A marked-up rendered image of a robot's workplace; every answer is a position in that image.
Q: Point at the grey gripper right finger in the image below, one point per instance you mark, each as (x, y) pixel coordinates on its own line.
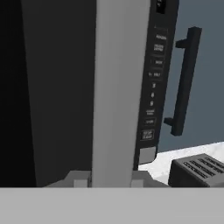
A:
(143, 178)

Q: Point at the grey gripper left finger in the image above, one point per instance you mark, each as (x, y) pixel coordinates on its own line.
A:
(75, 178)

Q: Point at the black microwave with button panel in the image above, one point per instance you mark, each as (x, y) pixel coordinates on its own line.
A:
(153, 93)

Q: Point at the black microwave door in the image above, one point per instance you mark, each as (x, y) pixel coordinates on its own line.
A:
(55, 87)

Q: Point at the blue-grey cupboard door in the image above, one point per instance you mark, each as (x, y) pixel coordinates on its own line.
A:
(208, 87)

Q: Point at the black toaster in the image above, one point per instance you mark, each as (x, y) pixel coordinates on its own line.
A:
(198, 172)

